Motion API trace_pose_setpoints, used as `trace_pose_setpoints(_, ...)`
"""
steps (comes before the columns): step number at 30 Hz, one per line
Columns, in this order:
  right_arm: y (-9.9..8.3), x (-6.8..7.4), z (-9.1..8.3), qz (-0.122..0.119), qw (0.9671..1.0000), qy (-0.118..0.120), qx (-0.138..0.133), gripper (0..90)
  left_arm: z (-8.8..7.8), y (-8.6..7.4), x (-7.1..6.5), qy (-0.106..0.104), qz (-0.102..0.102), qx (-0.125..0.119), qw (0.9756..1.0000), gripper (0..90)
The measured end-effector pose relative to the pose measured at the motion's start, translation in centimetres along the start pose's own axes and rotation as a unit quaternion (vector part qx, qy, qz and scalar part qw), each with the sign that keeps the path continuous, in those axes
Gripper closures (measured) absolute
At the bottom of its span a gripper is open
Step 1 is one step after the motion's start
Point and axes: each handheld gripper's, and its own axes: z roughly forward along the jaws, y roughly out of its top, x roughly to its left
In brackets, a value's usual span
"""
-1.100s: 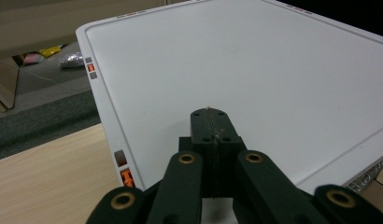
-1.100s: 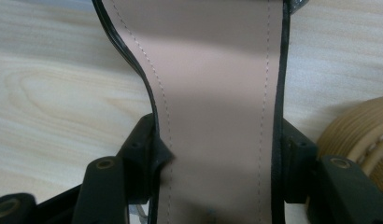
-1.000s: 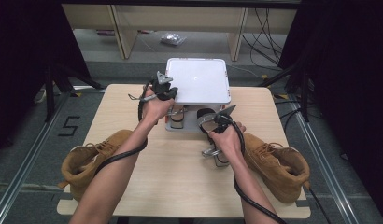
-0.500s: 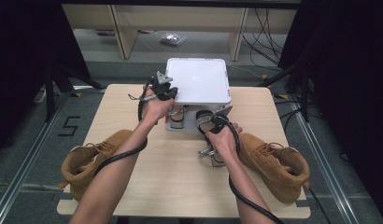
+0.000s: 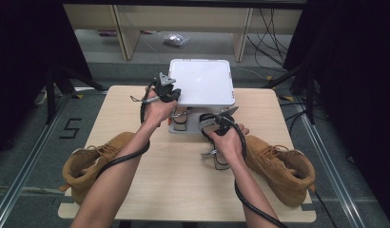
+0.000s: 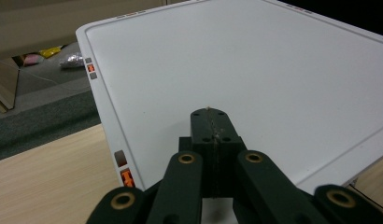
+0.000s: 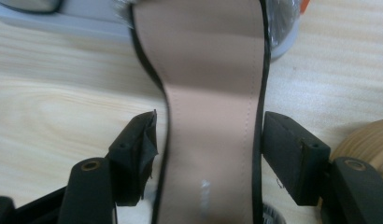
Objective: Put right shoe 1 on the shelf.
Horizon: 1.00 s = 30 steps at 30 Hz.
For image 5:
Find clear plastic bag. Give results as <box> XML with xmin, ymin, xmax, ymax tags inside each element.
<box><xmin>163</xmin><ymin>32</ymin><xmax>190</xmax><ymax>48</ymax></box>

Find grey two-tier shoe rack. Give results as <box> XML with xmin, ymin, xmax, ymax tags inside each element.
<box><xmin>167</xmin><ymin>58</ymin><xmax>236</xmax><ymax>136</ymax></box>

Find black curtain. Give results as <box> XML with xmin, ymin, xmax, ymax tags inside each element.
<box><xmin>0</xmin><ymin>0</ymin><xmax>93</xmax><ymax>160</ymax></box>
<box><xmin>283</xmin><ymin>0</ymin><xmax>390</xmax><ymax>224</ymax></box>

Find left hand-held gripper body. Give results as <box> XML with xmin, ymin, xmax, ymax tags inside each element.
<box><xmin>150</xmin><ymin>71</ymin><xmax>182</xmax><ymax>104</ymax></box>

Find black floor cables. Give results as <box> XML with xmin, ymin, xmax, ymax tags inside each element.
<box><xmin>246</xmin><ymin>9</ymin><xmax>291</xmax><ymax>67</ymax></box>

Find person's left hand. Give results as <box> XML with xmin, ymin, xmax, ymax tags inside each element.
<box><xmin>144</xmin><ymin>90</ymin><xmax>179</xmax><ymax>127</ymax></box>

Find thin white floor cable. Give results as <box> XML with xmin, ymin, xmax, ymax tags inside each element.
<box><xmin>231</xmin><ymin>65</ymin><xmax>271</xmax><ymax>80</ymax></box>

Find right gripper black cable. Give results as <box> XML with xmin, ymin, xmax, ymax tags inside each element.
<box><xmin>215</xmin><ymin>115</ymin><xmax>289</xmax><ymax>228</ymax></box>

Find aluminium floor rail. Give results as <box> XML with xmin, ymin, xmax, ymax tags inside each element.
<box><xmin>0</xmin><ymin>94</ymin><xmax>74</xmax><ymax>228</ymax></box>
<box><xmin>297</xmin><ymin>107</ymin><xmax>369</xmax><ymax>228</ymax></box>
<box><xmin>72</xmin><ymin>85</ymin><xmax>108</xmax><ymax>93</ymax></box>

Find person's right hand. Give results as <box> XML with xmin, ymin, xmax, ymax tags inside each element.
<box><xmin>208</xmin><ymin>123</ymin><xmax>250</xmax><ymax>162</ymax></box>

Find tan suede boot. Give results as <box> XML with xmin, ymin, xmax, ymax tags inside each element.
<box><xmin>244</xmin><ymin>135</ymin><xmax>317</xmax><ymax>208</ymax></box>
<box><xmin>58</xmin><ymin>131</ymin><xmax>137</xmax><ymax>205</ymax></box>

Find black metal stand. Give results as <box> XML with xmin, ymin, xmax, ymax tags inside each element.
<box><xmin>45</xmin><ymin>65</ymin><xmax>107</xmax><ymax>125</ymax></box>
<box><xmin>263</xmin><ymin>63</ymin><xmax>317</xmax><ymax>125</ymax></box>

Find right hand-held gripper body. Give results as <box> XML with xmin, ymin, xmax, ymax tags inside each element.
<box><xmin>213</xmin><ymin>105</ymin><xmax>240</xmax><ymax>137</ymax></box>

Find black rhinestone strap sandal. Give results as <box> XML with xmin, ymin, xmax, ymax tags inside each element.
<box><xmin>198</xmin><ymin>112</ymin><xmax>231</xmax><ymax>171</ymax></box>
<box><xmin>171</xmin><ymin>106</ymin><xmax>191</xmax><ymax>132</ymax></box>

